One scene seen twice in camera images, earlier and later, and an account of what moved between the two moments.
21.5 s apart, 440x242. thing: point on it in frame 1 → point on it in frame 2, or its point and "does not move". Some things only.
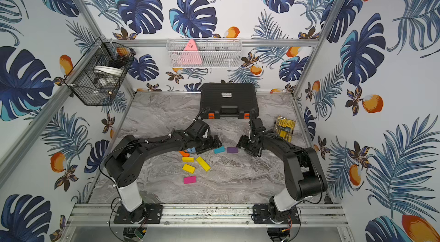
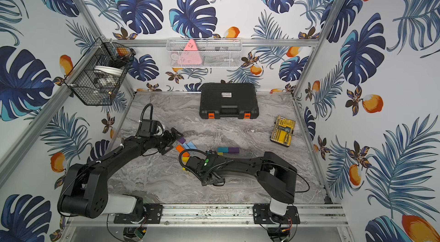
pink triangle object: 191,55 does not move
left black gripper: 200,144 → 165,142
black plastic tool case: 228,100 does not move
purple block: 232,149 does not move
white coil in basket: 110,69 does not move
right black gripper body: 251,148 → 200,178
